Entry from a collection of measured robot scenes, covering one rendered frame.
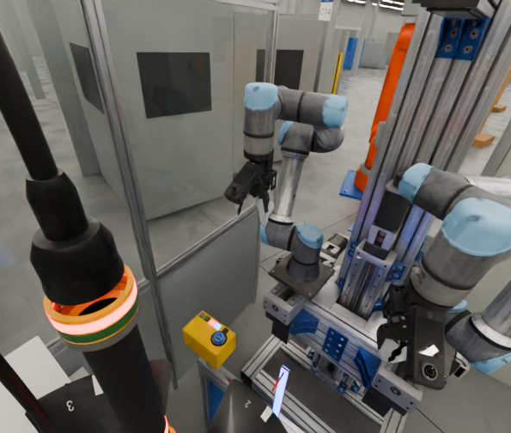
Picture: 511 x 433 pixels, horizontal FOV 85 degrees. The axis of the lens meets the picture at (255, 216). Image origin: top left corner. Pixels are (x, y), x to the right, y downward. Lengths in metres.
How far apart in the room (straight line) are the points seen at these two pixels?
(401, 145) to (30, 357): 1.14
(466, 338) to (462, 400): 1.52
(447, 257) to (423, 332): 0.14
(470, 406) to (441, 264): 2.13
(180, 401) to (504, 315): 1.74
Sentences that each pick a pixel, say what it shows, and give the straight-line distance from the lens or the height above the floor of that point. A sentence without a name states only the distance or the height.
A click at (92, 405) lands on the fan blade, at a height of 1.41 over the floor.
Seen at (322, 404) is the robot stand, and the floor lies 0.21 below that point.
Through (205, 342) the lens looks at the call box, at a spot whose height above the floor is 1.07.
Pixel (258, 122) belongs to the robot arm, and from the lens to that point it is 0.66.
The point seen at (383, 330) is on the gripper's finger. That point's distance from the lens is 0.58.
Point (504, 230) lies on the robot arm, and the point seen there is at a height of 1.75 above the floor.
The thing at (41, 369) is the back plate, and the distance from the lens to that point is 0.81.
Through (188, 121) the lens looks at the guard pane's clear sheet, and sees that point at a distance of 1.18.
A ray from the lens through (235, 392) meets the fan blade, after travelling 0.82.
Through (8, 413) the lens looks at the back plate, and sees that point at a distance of 0.82.
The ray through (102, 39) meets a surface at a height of 1.89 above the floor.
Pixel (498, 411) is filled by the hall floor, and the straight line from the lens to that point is 2.66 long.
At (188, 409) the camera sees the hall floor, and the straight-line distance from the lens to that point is 2.10.
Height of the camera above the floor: 1.93
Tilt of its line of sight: 34 degrees down
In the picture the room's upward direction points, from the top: 4 degrees clockwise
